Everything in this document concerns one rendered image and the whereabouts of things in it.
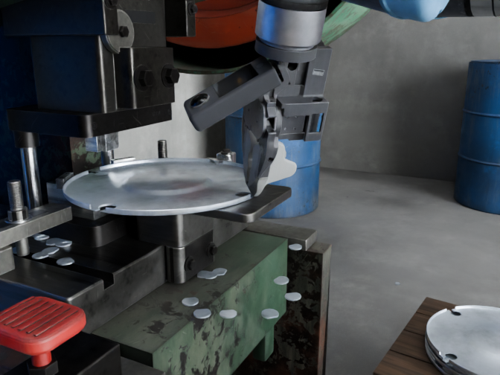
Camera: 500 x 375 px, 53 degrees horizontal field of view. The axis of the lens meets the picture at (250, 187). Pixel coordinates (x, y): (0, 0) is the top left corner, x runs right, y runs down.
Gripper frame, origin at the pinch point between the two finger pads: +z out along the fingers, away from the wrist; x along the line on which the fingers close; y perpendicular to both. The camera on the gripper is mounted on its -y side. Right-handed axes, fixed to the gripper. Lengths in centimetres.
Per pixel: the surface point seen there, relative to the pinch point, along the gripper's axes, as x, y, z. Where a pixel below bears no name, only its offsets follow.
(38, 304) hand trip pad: -17.9, -26.2, -2.7
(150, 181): 9.3, -11.7, 3.8
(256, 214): -6.1, -1.3, -0.2
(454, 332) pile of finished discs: -1, 51, 43
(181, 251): 0.4, -8.9, 10.2
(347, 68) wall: 271, 185, 93
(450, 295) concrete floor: 53, 117, 102
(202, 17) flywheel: 48.7, 5.5, -8.3
